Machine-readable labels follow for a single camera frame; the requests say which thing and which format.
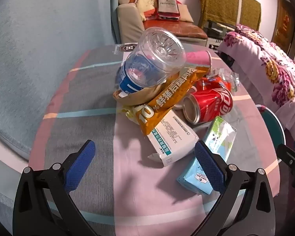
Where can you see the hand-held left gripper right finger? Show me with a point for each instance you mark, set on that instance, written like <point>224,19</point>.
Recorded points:
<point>209,167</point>

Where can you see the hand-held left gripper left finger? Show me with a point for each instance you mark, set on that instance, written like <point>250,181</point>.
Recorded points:
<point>81,167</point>

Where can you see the light blue tissue packet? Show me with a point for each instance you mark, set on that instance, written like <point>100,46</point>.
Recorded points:
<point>218,137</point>

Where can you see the teal trash bin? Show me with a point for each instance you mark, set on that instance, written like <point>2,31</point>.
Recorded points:
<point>272,125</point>

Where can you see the white medicine box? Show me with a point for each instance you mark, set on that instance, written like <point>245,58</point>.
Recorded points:
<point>174,137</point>

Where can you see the red soda can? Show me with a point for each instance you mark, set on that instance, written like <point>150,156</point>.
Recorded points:
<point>211,103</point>

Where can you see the orange snack bag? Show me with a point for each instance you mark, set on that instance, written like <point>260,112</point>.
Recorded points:
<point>167,100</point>

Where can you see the orange-red chocolate wafer wrapper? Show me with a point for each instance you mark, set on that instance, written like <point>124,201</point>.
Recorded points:
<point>209,82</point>

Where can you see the brown paper bowl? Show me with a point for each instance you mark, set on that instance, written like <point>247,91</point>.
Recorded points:
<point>137,98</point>

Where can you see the clear plastic wrapper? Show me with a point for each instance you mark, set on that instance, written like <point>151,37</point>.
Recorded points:
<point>229,78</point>

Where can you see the clear plastic bottle blue label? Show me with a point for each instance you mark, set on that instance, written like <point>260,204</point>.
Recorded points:
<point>152,61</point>

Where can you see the brown wooden door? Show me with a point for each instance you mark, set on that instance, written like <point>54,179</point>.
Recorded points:
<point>284,22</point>

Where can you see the white bedside cabinet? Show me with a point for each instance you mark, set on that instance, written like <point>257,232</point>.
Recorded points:
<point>215,43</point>

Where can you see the black glass stand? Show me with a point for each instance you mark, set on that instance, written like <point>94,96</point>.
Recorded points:
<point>216,28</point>

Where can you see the narrow yellow patterned cloth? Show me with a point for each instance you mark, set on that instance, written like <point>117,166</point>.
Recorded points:
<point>250,12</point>

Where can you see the beige pillow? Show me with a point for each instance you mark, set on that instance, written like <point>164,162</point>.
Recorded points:
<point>185,13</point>

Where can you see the beige and orange armchair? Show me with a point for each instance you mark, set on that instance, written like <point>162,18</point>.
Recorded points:
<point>130,19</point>

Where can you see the wide yellow patterned cloth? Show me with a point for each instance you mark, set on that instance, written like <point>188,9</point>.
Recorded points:
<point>218,2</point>

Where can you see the red gift bag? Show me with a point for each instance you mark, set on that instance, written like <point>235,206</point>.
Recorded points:
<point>167,5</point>

